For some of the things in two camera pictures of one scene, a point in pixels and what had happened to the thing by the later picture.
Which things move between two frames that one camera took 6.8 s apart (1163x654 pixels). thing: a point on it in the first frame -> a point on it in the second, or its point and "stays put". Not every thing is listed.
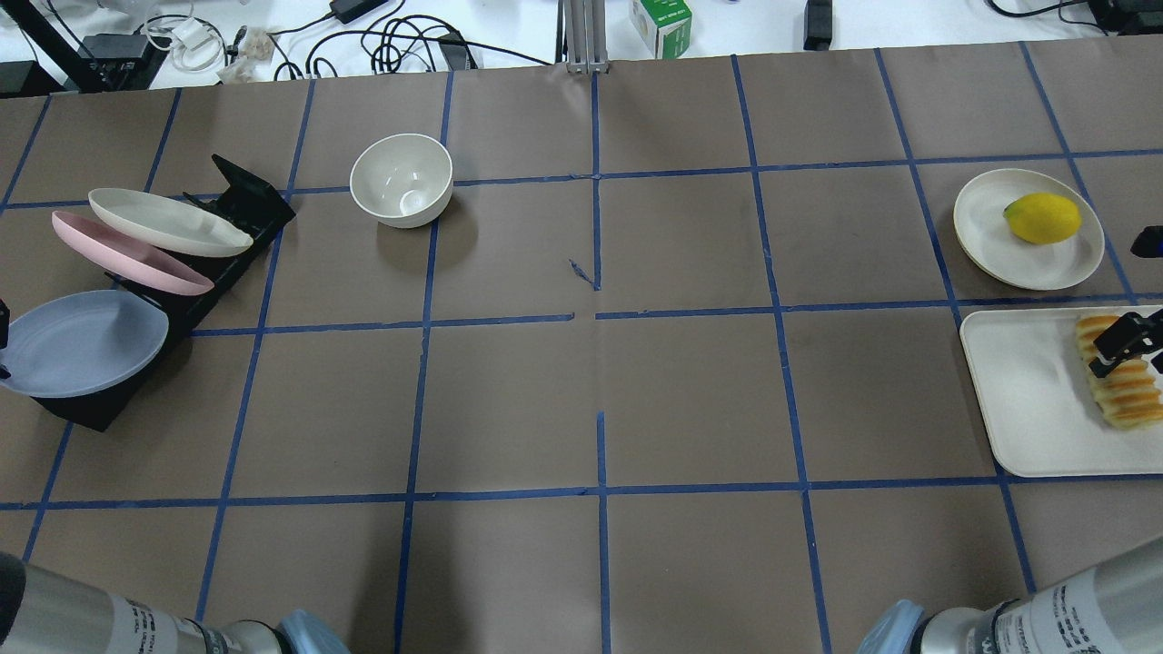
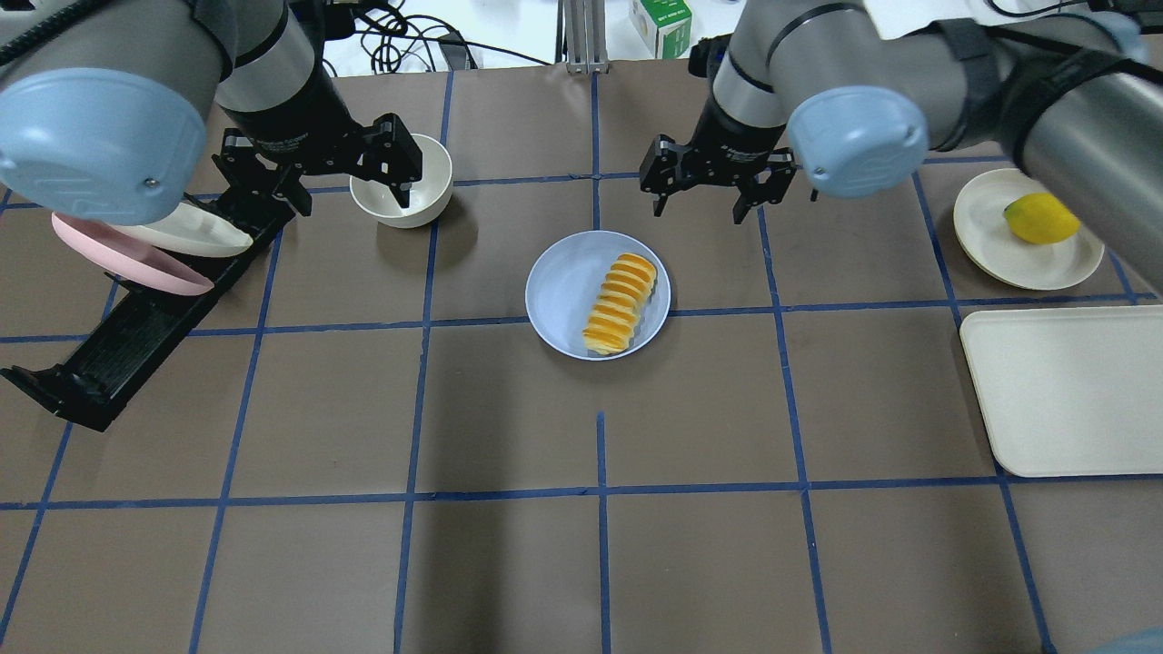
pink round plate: (127, 257) stays put
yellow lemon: (1043, 218) stays put
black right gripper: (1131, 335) -> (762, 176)
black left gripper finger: (4, 331) -> (382, 152)
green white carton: (664, 25) stays put
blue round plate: (82, 341) -> (565, 284)
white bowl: (402, 180) stays put
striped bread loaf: (1128, 393) -> (627, 286)
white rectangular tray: (1042, 406) stays put
